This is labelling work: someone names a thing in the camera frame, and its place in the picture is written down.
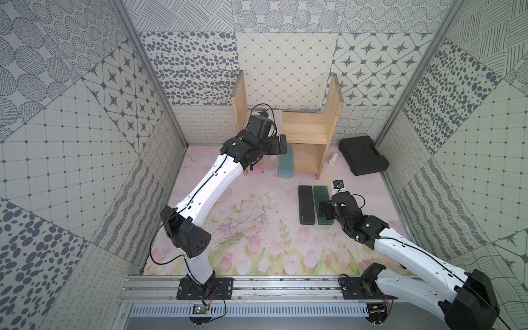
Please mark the white pipe fitting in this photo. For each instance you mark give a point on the white pipe fitting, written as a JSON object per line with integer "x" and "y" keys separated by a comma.
{"x": 333, "y": 159}

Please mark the pink pencil case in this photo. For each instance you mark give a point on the pink pencil case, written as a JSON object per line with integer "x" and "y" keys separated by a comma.
{"x": 258, "y": 167}

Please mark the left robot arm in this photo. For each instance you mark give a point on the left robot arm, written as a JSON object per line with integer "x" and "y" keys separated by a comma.
{"x": 184, "y": 223}

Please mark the clear labelled pencil case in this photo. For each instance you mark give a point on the clear labelled pencil case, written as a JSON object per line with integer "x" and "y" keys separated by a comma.
{"x": 278, "y": 119}

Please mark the dark green pencil case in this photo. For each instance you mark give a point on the dark green pencil case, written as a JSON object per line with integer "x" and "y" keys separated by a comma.
{"x": 321, "y": 198}

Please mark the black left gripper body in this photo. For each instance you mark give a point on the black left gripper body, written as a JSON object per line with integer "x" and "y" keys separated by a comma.
{"x": 278, "y": 144}

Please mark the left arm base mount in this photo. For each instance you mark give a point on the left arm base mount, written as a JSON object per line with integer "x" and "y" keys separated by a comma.
{"x": 215, "y": 288}

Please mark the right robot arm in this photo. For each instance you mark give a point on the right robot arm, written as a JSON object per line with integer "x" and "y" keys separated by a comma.
{"x": 463, "y": 300}

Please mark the black tool case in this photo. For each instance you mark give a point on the black tool case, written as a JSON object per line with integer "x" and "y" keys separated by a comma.
{"x": 362, "y": 156}

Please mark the aluminium rail frame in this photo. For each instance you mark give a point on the aluminium rail frame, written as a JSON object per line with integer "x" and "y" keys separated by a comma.
{"x": 305, "y": 296}

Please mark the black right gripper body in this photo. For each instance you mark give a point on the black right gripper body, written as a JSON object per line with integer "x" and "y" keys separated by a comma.
{"x": 345, "y": 225}

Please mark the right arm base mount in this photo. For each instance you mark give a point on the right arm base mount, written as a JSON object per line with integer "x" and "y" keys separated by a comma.
{"x": 358, "y": 288}

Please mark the wooden shelf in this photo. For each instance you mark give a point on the wooden shelf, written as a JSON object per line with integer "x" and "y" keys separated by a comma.
{"x": 310, "y": 134}

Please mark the black pencil case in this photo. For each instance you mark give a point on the black pencil case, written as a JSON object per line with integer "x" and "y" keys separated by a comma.
{"x": 306, "y": 205}

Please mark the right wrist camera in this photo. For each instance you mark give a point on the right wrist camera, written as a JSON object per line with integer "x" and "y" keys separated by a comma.
{"x": 338, "y": 186}

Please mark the small clear pencil case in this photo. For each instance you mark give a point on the small clear pencil case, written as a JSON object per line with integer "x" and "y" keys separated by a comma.
{"x": 271, "y": 164}

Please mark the teal pencil case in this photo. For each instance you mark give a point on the teal pencil case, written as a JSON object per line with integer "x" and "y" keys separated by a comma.
{"x": 286, "y": 163}

